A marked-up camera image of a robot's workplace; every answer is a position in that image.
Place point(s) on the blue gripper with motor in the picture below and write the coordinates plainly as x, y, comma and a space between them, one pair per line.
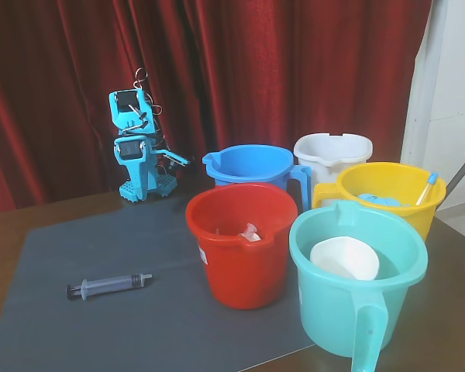
135, 175

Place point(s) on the clear plastic syringe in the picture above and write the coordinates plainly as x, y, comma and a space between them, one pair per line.
112, 284

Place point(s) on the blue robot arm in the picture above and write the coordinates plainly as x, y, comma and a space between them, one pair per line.
128, 116

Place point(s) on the white plastic waste piece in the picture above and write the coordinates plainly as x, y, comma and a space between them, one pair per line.
250, 234

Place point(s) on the blue plastic mug bucket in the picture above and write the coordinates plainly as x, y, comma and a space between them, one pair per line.
255, 162

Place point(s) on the red plastic bucket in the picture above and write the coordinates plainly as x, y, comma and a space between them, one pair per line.
248, 271

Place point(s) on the grey rubber mat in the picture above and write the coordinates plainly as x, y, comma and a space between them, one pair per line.
120, 329

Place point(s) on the red curtain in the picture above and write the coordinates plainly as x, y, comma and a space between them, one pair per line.
255, 77

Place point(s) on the white plastic bucket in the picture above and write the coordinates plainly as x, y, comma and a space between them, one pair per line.
325, 151

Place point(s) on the white face mask cup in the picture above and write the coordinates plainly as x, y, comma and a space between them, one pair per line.
345, 257

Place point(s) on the yellow plastic mug bucket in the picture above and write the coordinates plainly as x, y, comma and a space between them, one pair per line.
372, 178

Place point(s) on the teal plastic mug bucket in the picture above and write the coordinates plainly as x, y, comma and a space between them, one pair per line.
333, 310

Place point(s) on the blue crumpled glove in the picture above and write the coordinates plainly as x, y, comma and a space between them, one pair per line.
379, 200

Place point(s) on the tube with blue cap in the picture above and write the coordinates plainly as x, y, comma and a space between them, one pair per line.
426, 190

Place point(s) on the grey tripod leg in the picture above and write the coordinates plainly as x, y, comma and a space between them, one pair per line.
463, 168

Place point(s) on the white panel door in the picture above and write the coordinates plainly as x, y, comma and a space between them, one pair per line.
453, 77

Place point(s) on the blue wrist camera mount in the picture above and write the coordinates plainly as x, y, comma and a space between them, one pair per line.
176, 158

